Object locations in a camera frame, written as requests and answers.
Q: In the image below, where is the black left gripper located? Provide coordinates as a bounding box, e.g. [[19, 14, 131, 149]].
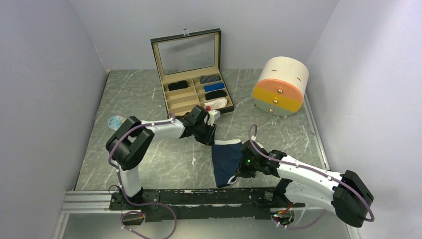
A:
[[193, 120, 217, 147]]

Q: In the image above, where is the navy white underwear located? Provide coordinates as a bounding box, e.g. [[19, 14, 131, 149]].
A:
[[211, 139, 242, 188]]

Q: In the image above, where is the black underwear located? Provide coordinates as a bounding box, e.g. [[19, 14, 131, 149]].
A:
[[168, 80, 189, 91]]

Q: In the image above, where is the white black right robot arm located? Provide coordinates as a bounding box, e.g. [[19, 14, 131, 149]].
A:
[[236, 140, 374, 228]]

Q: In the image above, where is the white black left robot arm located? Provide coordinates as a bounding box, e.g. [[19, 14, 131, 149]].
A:
[[106, 106, 220, 209]]

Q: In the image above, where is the white rolled cloth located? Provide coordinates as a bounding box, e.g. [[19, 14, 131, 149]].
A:
[[204, 98, 227, 111]]

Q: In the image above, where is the black rolled cloth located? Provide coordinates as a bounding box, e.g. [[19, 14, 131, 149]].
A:
[[205, 90, 227, 101]]

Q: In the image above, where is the blue rolled cloth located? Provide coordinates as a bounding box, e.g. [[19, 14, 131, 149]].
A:
[[204, 82, 225, 92]]

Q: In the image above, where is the striped rolled cloth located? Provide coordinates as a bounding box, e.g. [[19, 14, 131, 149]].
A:
[[200, 74, 220, 84]]

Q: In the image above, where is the black beige organizer box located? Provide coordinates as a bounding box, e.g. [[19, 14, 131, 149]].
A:
[[150, 28, 234, 116]]

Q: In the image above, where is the blue packaged item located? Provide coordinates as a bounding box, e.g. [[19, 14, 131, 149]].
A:
[[107, 116, 126, 131]]

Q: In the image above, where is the round cream drawer cabinet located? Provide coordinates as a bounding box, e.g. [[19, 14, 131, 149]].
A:
[[252, 56, 309, 118]]

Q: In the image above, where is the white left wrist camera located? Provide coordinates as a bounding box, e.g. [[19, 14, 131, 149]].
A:
[[204, 106, 221, 126]]

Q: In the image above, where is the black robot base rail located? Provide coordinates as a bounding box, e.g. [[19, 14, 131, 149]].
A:
[[108, 187, 304, 222]]

